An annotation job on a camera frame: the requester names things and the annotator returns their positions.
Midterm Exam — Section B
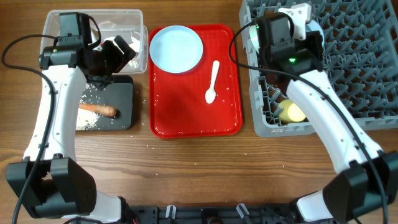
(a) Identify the orange carrot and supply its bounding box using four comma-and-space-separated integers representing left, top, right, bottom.
79, 104, 118, 117

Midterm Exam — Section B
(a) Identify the white rice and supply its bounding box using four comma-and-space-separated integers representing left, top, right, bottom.
75, 83, 102, 131

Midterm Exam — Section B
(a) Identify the large light blue plate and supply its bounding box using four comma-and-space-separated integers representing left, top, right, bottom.
149, 26, 204, 73

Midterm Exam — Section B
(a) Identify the yellow cup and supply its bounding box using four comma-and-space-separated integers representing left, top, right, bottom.
279, 99, 306, 123

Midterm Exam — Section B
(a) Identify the small light blue bowl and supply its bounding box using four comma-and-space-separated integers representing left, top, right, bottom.
305, 20, 325, 44

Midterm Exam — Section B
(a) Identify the white tissue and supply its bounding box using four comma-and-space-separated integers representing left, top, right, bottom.
101, 32, 141, 72

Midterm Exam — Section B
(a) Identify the green bowl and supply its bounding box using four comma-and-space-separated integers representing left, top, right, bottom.
249, 25, 260, 53

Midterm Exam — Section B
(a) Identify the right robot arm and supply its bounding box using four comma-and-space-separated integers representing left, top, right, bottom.
256, 12, 397, 222

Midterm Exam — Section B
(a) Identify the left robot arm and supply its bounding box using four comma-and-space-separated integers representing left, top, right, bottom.
6, 12, 139, 223

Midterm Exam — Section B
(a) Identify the grey dishwasher rack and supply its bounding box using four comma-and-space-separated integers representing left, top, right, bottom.
239, 0, 397, 138

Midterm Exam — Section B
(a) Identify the black plastic tray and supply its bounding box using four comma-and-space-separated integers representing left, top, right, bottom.
92, 75, 134, 131

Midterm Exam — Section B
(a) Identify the clear plastic bin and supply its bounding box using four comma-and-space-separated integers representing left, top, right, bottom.
43, 9, 148, 75

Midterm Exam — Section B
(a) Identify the red serving tray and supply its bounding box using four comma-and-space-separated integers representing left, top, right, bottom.
148, 24, 243, 138

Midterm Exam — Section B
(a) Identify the white plastic spoon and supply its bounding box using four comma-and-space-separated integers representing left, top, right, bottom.
205, 60, 220, 104

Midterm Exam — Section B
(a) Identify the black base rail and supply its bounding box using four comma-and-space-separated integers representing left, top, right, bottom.
71, 203, 348, 224

